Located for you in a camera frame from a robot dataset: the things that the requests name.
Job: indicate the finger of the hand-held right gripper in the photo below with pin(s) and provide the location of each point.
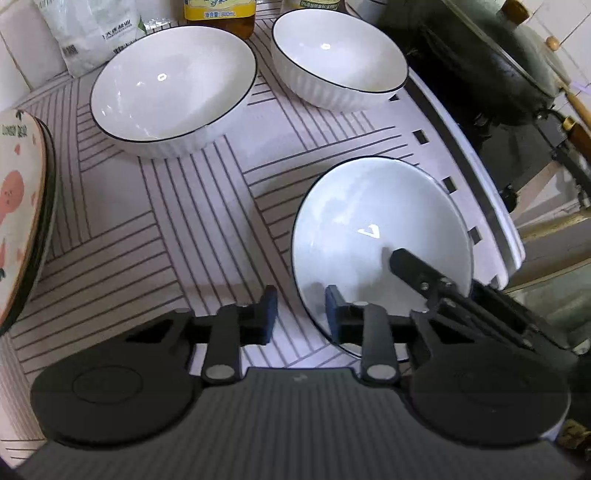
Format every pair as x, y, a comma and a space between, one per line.
415, 272
531, 318

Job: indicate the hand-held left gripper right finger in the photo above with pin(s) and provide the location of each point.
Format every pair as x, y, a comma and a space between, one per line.
334, 318

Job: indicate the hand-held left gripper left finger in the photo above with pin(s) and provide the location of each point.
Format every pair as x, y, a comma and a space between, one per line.
268, 318

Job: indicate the white ribbed bowl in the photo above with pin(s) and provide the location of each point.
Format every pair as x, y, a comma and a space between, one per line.
339, 57
364, 217
173, 87

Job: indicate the pink bunny print plate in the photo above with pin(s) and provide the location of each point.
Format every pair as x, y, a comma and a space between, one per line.
18, 207

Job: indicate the striped white tablecloth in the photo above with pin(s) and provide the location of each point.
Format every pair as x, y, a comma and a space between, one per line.
152, 221

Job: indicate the dark wok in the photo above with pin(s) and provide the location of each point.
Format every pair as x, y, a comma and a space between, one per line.
461, 69

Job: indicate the glass wok lid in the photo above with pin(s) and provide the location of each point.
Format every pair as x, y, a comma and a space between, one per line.
521, 50

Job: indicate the clear vinegar bottle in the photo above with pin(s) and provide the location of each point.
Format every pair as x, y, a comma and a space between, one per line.
314, 3

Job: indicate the yellow label cooking wine bottle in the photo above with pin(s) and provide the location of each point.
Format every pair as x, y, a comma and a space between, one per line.
221, 16

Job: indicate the white salt bag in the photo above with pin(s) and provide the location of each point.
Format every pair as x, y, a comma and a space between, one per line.
92, 32

